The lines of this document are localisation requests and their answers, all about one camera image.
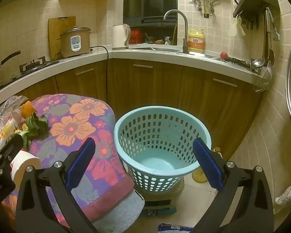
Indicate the dark long object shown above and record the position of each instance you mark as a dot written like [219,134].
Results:
[236,61]

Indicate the wooden cutting board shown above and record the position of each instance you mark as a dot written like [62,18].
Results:
[55,29]

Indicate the steel sink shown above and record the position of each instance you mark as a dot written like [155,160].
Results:
[160,49]

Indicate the green vegetable leaves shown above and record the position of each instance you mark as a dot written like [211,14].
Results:
[35,126]

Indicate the white electric kettle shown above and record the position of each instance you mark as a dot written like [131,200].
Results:
[120,36]

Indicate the gas stove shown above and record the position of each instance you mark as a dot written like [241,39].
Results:
[34,65]

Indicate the yellow detergent jug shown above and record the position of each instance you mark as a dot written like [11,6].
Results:
[196,41]

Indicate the yellow white squeeze tube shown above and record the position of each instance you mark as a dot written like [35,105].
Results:
[8,131]

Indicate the bread piece right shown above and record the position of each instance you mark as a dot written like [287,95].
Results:
[28,109]

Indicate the small bowl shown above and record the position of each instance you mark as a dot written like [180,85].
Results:
[150,39]

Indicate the red tomato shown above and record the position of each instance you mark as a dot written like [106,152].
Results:
[223,55]

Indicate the brown rice cooker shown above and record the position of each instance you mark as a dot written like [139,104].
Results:
[75,42]

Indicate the blue packet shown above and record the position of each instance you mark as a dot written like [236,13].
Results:
[175,228]

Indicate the metal cup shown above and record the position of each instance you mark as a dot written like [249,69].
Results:
[168,40]

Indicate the dark wall rack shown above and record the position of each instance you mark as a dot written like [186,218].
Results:
[254,2]

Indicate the clear plastic bag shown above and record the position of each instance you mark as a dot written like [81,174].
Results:
[2,111]

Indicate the wooden kitchen cabinet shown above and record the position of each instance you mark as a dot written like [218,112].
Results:
[148,85]

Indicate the cardboard box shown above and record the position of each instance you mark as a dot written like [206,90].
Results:
[160,199]

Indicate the yellow scouring pad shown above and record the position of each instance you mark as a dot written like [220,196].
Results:
[198,176]

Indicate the metal ladle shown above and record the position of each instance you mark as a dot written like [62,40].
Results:
[256,63]

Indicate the metal faucet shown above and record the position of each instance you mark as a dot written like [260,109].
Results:
[185,29]

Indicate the red pot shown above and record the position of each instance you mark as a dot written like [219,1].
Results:
[135,36]

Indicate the floral blanket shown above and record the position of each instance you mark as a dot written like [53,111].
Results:
[72,126]

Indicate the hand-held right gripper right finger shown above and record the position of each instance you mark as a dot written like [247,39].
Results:
[208,165]

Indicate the small bottle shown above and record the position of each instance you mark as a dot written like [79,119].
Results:
[217,150]

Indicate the light blue plastic basket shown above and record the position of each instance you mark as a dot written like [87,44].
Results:
[157,162]

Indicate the black microwave oven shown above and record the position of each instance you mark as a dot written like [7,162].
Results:
[150,2]

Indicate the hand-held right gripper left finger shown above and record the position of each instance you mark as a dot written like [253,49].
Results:
[80,165]

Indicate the metal tongs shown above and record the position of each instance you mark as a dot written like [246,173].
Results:
[275,32]

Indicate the pale rubber glove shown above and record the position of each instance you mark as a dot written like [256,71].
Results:
[238,28]

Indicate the metal skimmer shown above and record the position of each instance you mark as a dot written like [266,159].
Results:
[264,77]

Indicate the white mop head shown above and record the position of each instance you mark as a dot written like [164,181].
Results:
[287,191]

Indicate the white paper roll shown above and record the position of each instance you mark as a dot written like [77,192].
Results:
[26,165]

